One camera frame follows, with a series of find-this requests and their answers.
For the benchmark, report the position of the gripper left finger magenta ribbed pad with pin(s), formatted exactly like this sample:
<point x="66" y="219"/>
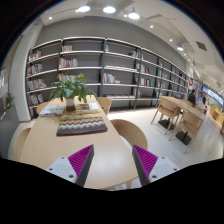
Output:
<point x="74" y="168"/>

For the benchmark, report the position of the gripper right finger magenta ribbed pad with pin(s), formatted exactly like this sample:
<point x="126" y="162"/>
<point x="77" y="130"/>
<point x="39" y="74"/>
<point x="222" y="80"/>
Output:
<point x="151" y="168"/>

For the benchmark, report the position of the zigzag patterned folded towel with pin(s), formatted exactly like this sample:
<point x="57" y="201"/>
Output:
<point x="81" y="126"/>

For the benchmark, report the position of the wooden chair near right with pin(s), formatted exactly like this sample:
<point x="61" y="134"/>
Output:
<point x="131" y="132"/>

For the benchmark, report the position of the wooden chair near left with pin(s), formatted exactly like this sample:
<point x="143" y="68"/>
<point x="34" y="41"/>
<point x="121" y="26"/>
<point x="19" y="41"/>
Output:
<point x="19" y="142"/>

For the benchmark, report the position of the book on table right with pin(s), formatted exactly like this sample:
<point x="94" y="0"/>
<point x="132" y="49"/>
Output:
<point x="87" y="108"/>

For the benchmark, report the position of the magazine on table left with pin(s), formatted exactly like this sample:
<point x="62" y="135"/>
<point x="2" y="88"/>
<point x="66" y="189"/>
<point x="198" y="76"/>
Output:
<point x="52" y="111"/>

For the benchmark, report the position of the wooden chair far left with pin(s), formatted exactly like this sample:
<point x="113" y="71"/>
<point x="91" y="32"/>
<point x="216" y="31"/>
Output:
<point x="41" y="107"/>

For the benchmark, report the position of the wooden chair far right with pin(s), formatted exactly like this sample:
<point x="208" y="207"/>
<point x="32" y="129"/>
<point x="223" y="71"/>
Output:
<point x="105" y="104"/>

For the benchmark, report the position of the potted green plant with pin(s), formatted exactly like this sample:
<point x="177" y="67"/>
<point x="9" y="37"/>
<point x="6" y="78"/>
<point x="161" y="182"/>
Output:
<point x="66" y="90"/>

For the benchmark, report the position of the seated person dark clothes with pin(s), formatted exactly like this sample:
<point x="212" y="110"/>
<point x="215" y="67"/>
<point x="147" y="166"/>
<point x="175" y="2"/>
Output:
<point x="191" y="98"/>

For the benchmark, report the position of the pendant ceiling lamp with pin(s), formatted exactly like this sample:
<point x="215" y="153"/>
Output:
<point x="133" y="15"/>

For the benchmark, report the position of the small plant at left wall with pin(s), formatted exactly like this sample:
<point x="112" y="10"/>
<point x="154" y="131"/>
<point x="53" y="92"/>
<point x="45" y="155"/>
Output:
<point x="8" y="100"/>

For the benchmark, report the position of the large grey wall bookshelf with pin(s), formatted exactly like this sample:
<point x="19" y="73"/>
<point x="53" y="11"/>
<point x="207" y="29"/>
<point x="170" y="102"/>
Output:
<point x="130" y="75"/>

